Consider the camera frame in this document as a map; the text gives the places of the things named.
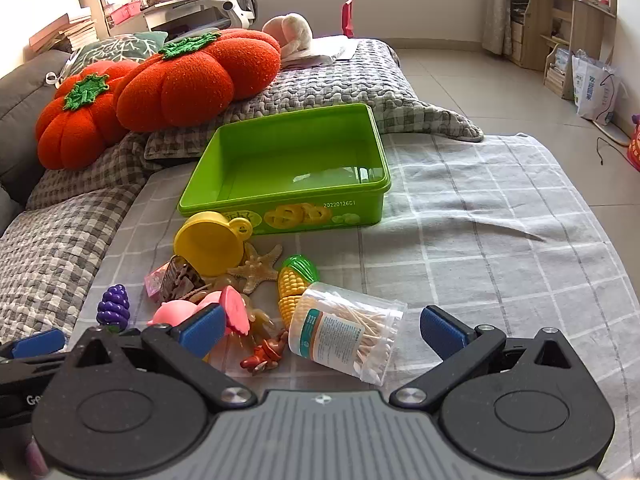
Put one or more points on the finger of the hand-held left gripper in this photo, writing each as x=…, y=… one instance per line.
x=37, y=344

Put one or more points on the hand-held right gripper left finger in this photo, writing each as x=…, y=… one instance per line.
x=202, y=332

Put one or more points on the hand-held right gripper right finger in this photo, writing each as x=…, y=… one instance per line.
x=442, y=332

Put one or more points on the pink toy pig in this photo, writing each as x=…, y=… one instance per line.
x=172, y=312

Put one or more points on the red toy crab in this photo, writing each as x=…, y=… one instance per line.
x=265, y=352

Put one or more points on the small pink box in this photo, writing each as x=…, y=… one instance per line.
x=156, y=282

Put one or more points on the beige starfish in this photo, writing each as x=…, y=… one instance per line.
x=255, y=270

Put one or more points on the purple toy grapes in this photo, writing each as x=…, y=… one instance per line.
x=114, y=307

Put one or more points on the clear cotton swab jar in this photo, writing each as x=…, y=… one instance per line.
x=345, y=335

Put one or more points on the yellow toy corn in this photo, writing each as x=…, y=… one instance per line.
x=295, y=285

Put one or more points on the green plastic box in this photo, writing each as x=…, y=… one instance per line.
x=300, y=160

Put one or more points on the light grid-pattern bed sheet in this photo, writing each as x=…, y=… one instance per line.
x=500, y=260

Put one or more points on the grey checked blanket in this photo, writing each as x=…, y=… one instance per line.
x=50, y=240

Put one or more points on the small orange pumpkin cushion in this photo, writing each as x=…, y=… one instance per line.
x=75, y=125

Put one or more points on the grey sofa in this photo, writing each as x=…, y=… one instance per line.
x=20, y=110

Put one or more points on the large orange pumpkin cushion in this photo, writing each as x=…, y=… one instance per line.
x=200, y=80

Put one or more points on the grey quilted blanket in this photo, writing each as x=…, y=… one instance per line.
x=340, y=85

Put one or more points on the red snack bag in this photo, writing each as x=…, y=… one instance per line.
x=636, y=145

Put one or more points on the white paper bag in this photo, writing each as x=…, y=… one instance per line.
x=592, y=90

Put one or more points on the green leaf-print pillow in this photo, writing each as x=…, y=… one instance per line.
x=120, y=45

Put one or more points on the white papers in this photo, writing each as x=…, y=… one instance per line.
x=325, y=50

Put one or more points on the pink plush rabbit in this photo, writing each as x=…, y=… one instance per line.
x=292, y=30

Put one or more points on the stack of books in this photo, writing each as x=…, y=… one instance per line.
x=75, y=30

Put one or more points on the white desk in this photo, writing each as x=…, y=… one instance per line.
x=185, y=7

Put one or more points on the pink storage basket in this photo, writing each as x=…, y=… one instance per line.
x=122, y=14

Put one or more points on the red folder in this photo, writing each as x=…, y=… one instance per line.
x=347, y=17

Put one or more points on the beige curtain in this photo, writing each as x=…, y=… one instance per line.
x=500, y=5

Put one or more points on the wooden desk shelf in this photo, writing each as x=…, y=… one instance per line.
x=585, y=25

